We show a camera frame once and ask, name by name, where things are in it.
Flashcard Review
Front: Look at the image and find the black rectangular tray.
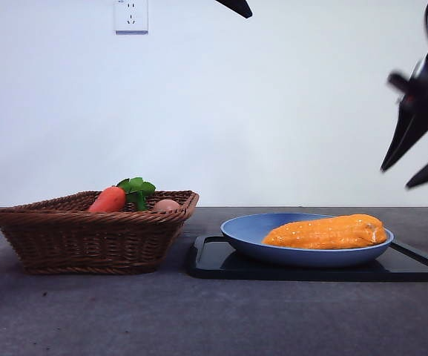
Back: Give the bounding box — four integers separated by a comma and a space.
188, 234, 428, 281

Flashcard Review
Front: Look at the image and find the orange carrot with green leaves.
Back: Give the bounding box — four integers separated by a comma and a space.
87, 177, 157, 214

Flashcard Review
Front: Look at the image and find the white wall power socket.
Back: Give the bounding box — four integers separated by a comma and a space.
115, 0, 149, 36

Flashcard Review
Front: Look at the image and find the brown egg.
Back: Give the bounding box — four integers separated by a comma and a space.
151, 199, 182, 214

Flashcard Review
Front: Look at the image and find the brown woven wicker basket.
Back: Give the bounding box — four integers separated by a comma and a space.
0, 190, 200, 276

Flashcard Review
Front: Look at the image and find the blue round plate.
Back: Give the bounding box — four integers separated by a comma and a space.
220, 212, 395, 268

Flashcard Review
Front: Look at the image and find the yellow-orange corn cob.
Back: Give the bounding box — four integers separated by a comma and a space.
262, 213, 388, 249

